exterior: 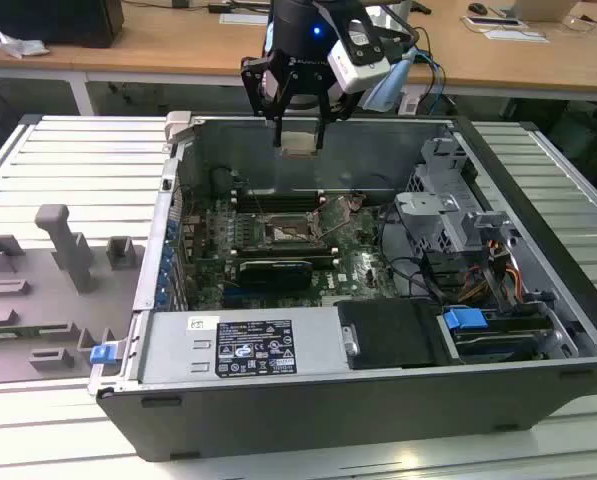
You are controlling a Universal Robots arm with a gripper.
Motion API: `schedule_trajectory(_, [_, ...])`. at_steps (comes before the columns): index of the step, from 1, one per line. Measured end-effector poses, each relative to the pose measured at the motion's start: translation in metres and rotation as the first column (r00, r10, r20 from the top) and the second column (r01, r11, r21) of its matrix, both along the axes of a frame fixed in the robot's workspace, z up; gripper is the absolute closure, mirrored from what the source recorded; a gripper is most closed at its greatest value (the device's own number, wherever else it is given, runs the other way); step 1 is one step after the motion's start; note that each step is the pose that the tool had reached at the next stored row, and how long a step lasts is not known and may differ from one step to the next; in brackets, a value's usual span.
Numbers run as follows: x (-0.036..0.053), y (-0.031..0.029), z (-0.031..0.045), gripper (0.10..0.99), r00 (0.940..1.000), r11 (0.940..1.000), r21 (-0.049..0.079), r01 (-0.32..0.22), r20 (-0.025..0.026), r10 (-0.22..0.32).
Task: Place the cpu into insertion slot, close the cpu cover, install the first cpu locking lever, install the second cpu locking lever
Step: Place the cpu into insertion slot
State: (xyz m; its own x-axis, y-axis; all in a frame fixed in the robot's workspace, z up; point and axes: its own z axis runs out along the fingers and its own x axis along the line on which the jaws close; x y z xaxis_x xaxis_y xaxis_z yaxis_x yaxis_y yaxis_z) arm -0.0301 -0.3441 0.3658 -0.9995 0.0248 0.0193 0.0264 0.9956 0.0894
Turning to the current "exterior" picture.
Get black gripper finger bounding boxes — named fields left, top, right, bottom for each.
left=241, top=55, right=285, bottom=149
left=315, top=82, right=360, bottom=151

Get silver square CPU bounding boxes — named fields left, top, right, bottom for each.
left=281, top=130, right=320, bottom=159

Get black RAM slot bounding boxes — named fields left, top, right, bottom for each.
left=235, top=199, right=324, bottom=211
left=235, top=251, right=340, bottom=264
left=235, top=191, right=324, bottom=202
left=235, top=242, right=332, bottom=254

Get CPU socket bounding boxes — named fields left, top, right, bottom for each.
left=260, top=212, right=329, bottom=247

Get white printed sheet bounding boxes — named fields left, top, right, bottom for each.
left=218, top=12, right=272, bottom=26

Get black round board component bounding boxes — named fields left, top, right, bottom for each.
left=209, top=166, right=235, bottom=195

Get small white box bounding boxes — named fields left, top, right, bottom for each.
left=396, top=93, right=422, bottom=116

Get grey case latch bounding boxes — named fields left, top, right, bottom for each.
left=163, top=110, right=195, bottom=147

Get long wooden desk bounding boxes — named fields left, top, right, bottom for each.
left=0, top=0, right=597, bottom=117

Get silver metal drive cage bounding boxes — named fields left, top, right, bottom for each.
left=392, top=135, right=522, bottom=256

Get black graphics card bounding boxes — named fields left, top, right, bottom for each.
left=237, top=258, right=314, bottom=291

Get green motherboard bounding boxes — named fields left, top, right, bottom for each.
left=180, top=192, right=404, bottom=311

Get white flat device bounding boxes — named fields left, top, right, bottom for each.
left=460, top=14, right=527, bottom=30

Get black plastic shroud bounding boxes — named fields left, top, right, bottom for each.
left=336, top=297, right=453, bottom=371

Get white paper sheet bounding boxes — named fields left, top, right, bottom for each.
left=482, top=28, right=550, bottom=44

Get hard disk in blue carrier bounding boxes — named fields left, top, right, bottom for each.
left=441, top=308, right=552, bottom=365

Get silver laptop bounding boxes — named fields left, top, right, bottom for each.
left=492, top=0, right=579, bottom=24

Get silver power supply unit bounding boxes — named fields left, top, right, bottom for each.
left=140, top=307, right=352, bottom=384

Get black box on desk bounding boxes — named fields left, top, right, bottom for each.
left=0, top=0, right=126, bottom=50

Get crumpled white paper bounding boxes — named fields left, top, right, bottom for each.
left=0, top=27, right=50, bottom=60

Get clear safety glasses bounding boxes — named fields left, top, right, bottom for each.
left=557, top=13, right=597, bottom=37

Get blue case latch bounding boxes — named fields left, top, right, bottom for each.
left=90, top=343, right=118, bottom=365

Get black open PC case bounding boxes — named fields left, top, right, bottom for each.
left=87, top=110, right=597, bottom=464

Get grey parts rack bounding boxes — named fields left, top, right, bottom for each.
left=0, top=203, right=148, bottom=386

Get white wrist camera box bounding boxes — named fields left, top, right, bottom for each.
left=322, top=4, right=392, bottom=95

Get black internal cable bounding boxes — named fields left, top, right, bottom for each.
left=379, top=202, right=449, bottom=307

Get blue cable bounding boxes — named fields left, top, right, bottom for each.
left=416, top=47, right=447, bottom=116

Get black desk cable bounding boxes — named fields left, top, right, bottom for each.
left=408, top=25, right=448, bottom=99

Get coloured power wire bundle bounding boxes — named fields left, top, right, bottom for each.
left=455, top=238, right=524, bottom=304

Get silver disk bay frame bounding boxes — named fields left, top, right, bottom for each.
left=435, top=299, right=582, bottom=369

